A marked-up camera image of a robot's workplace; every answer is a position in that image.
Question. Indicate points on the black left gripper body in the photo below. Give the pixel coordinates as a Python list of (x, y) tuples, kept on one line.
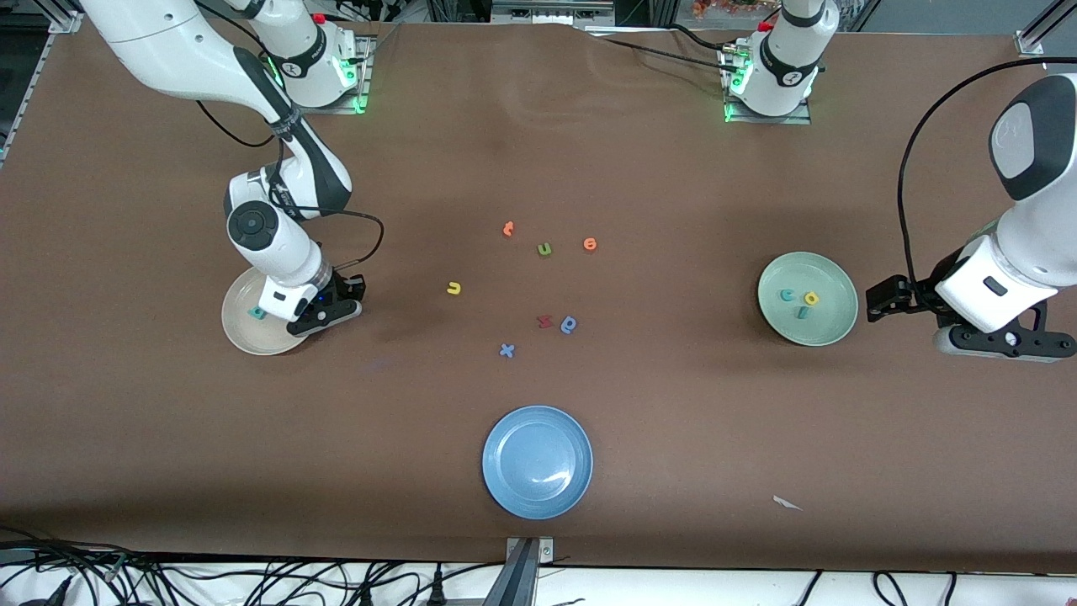
[(919, 297)]

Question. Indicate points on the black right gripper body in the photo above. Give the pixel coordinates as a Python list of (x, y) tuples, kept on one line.
[(342, 290)]

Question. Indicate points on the beige round plate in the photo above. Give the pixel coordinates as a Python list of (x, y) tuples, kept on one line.
[(244, 332)]

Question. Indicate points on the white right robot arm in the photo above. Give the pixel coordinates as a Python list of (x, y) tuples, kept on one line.
[(269, 244)]

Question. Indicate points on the green round plate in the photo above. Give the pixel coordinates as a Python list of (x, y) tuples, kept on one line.
[(808, 328)]

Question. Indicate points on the blue foam letter q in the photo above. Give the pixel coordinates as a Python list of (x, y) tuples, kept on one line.
[(564, 326)]

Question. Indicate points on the brown table cover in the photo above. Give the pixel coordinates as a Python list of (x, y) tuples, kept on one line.
[(168, 421)]

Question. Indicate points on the white paper scrap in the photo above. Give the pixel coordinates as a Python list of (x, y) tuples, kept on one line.
[(784, 502)]

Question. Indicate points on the blue round plate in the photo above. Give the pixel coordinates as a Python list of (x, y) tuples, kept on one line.
[(537, 462)]

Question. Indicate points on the black power plug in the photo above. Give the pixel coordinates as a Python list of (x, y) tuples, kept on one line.
[(437, 589), (367, 596)]

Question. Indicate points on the orange patterned object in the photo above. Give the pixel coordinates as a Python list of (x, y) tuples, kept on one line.
[(732, 7)]

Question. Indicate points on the grey metal box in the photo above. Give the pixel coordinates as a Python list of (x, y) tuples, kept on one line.
[(551, 12)]

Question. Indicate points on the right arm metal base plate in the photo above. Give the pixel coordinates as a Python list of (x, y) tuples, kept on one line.
[(363, 84)]

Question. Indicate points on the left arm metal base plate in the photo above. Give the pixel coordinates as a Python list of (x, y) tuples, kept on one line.
[(770, 119)]

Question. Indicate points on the aluminium frame profile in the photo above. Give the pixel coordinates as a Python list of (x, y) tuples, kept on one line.
[(61, 23), (1028, 42)]

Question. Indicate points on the grey metal camera mount bracket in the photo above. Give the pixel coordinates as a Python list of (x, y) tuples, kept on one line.
[(523, 581)]

